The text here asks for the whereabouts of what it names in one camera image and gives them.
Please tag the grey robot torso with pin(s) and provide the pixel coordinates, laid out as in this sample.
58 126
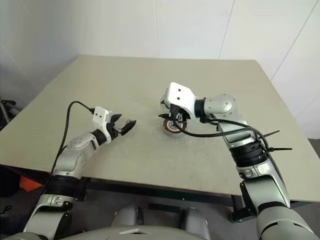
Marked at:
125 233

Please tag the orange object under table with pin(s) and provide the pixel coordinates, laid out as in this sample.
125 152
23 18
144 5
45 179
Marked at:
28 183

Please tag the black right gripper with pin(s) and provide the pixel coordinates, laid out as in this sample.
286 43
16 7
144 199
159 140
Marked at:
175 111

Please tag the grey rounded shape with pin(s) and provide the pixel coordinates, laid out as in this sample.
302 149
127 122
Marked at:
128 215
196 221

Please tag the dark table frame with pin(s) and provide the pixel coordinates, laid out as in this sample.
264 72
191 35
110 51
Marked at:
155 190

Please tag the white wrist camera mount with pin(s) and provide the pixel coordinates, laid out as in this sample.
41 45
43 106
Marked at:
180 96
100 115

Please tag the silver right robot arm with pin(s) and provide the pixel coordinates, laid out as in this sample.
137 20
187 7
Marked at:
222 103

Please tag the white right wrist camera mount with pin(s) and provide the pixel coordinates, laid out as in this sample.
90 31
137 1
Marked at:
180 96

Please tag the black zip tie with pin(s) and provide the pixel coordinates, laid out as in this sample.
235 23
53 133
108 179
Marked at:
280 149
272 132

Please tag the dark stand beside table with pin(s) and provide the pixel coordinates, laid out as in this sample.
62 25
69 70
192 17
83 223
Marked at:
6 108

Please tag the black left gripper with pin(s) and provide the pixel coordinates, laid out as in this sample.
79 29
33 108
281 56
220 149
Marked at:
113 129

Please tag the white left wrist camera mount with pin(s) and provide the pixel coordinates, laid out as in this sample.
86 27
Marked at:
100 115

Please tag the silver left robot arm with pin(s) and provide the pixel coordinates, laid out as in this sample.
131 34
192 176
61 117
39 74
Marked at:
75 150

